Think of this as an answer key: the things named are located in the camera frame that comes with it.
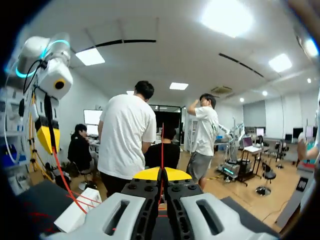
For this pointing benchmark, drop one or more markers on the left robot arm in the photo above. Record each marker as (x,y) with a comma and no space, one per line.
(53,71)

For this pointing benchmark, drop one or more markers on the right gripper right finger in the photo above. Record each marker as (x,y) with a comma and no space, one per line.
(210,212)

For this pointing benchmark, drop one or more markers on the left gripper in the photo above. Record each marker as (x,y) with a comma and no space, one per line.
(37,98)

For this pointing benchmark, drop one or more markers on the white block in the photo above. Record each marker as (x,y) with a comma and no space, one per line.
(71,217)
(91,196)

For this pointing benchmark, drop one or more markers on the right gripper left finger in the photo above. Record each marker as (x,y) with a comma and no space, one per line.
(117,212)

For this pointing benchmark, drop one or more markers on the person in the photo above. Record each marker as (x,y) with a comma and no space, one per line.
(303,147)
(205,135)
(78,150)
(162,155)
(125,135)

